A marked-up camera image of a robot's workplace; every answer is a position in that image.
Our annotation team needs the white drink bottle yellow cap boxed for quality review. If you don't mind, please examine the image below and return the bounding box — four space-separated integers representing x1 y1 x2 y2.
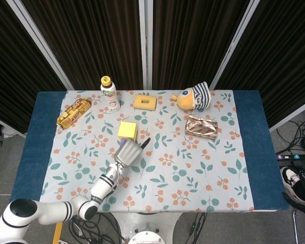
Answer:
100 75 121 112

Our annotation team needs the large yellow foam cube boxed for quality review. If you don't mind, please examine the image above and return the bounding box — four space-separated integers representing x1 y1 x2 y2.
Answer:
117 121 138 142

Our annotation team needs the dark right robot hand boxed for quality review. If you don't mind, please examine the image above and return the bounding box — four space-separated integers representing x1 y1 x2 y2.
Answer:
281 192 305 212

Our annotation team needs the gold biscuit pack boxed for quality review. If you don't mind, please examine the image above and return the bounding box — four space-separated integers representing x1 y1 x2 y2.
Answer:
56 98 93 130

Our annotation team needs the dark partition panel white frame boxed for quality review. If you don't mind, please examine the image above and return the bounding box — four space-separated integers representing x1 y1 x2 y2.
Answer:
0 0 74 138
144 0 252 90
17 0 148 91
210 0 305 133

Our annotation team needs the yellow sponge with hole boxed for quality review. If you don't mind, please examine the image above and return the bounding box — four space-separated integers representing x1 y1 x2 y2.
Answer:
133 94 157 111

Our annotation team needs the gold foil pack red print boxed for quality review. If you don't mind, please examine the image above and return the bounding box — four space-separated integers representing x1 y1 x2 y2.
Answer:
185 115 219 139

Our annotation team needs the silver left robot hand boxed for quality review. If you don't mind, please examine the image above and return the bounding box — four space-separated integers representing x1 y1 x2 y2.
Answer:
114 137 152 168

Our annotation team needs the grey metal leg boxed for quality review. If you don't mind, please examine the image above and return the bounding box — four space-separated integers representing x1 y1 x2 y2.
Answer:
292 210 300 244

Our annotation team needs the yellow floor strip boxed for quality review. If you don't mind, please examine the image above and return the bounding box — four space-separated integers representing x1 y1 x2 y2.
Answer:
52 222 64 244

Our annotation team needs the floral fruit print tablecloth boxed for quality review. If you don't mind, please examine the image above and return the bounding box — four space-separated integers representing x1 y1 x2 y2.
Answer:
39 90 255 213

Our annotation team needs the yellow plush toy striped hat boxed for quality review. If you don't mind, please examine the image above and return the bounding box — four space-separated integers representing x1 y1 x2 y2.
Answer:
171 81 212 111

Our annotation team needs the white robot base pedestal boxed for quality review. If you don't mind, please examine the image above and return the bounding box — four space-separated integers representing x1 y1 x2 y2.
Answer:
111 212 184 244

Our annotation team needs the black and white sneaker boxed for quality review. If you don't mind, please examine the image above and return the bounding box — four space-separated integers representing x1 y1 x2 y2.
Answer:
280 166 305 201

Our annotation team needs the blue table cover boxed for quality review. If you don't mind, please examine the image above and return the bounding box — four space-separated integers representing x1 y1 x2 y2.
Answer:
10 90 290 211

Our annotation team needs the black cable green light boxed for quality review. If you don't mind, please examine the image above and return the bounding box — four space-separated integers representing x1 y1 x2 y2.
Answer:
189 212 207 243

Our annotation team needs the black power strip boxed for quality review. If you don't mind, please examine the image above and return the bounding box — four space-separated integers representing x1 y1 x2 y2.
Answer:
276 153 305 161

